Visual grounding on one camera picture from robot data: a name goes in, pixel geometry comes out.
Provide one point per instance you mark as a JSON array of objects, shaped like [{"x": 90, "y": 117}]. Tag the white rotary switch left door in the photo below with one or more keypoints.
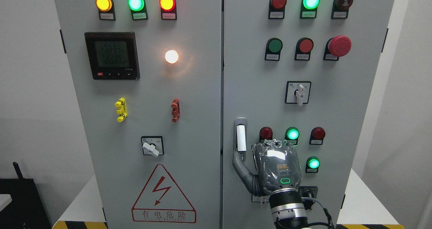
[{"x": 152, "y": 145}]

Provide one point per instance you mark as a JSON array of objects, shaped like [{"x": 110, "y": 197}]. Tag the red plastic clip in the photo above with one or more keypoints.
[{"x": 175, "y": 105}]

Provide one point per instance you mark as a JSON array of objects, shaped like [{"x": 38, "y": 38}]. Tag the grey cabinet door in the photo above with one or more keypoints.
[
  {"x": 191, "y": 145},
  {"x": 255, "y": 89}
]

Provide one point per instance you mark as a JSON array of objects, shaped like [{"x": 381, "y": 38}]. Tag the yellow plastic clip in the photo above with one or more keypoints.
[{"x": 121, "y": 109}]

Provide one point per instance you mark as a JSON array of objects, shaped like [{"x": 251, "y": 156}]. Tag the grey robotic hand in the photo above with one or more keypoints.
[{"x": 277, "y": 164}]

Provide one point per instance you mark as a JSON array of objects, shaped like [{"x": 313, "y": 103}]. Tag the red indicator light top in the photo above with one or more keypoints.
[{"x": 277, "y": 9}]

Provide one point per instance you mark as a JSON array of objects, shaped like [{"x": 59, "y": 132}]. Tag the black box with antenna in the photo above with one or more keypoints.
[{"x": 26, "y": 210}]

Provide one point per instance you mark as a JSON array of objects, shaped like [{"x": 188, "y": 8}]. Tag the black digital power meter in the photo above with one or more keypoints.
[{"x": 112, "y": 55}]

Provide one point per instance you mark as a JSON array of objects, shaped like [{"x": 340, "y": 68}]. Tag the white rotary switch upper right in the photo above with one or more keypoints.
[{"x": 297, "y": 92}]

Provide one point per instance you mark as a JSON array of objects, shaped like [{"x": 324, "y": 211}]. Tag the red indicator light middle right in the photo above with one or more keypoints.
[{"x": 317, "y": 136}]

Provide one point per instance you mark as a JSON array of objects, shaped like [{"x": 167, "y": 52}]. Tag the red-orange indicator light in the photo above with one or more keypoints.
[{"x": 168, "y": 9}]

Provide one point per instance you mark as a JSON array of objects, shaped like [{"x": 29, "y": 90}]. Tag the green indicator light middle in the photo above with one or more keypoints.
[{"x": 292, "y": 134}]

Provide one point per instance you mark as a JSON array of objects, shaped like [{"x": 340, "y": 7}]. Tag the green indicator light lower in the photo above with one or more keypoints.
[{"x": 312, "y": 165}]

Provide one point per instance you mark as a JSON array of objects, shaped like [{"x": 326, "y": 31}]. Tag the red push button upper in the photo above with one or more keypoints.
[{"x": 304, "y": 47}]

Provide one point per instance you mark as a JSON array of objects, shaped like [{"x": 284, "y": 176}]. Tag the red indicator light middle left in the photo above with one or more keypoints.
[{"x": 265, "y": 133}]

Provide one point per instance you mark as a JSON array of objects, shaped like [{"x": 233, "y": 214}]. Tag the red indicator light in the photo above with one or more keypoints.
[
  {"x": 317, "y": 136},
  {"x": 265, "y": 133},
  {"x": 277, "y": 9}
]

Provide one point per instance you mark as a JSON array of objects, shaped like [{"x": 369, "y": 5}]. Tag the silver door handle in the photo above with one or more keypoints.
[{"x": 240, "y": 131}]

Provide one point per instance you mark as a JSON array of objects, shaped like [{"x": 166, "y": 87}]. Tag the white rotary switch lower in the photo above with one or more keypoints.
[{"x": 261, "y": 200}]

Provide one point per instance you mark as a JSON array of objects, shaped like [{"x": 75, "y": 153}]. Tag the yellow indicator light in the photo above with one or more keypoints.
[{"x": 106, "y": 10}]

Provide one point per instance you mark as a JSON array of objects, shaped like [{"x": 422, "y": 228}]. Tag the green indicator light top right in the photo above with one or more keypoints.
[{"x": 309, "y": 9}]

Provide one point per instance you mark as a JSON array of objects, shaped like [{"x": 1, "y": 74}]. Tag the white rotary switch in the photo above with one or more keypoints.
[
  {"x": 297, "y": 92},
  {"x": 261, "y": 200}
]

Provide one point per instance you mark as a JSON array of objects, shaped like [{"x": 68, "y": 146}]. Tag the green indicator light left door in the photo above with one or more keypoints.
[{"x": 138, "y": 9}]

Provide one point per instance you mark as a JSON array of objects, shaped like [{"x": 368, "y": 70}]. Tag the black selector knob switch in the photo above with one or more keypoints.
[{"x": 308, "y": 191}]

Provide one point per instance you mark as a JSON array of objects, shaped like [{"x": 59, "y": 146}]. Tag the dark red buzzer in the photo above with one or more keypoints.
[{"x": 341, "y": 9}]

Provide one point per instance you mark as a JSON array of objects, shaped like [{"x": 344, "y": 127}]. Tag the green push button upper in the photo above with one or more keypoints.
[{"x": 273, "y": 49}]

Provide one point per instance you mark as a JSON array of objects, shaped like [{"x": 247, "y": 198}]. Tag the white glowing lamp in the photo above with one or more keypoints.
[{"x": 171, "y": 56}]

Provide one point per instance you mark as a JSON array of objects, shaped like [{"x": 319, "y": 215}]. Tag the red electric hazard sign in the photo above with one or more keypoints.
[{"x": 162, "y": 200}]

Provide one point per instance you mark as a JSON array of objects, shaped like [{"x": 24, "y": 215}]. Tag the red emergency stop button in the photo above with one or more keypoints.
[{"x": 337, "y": 47}]

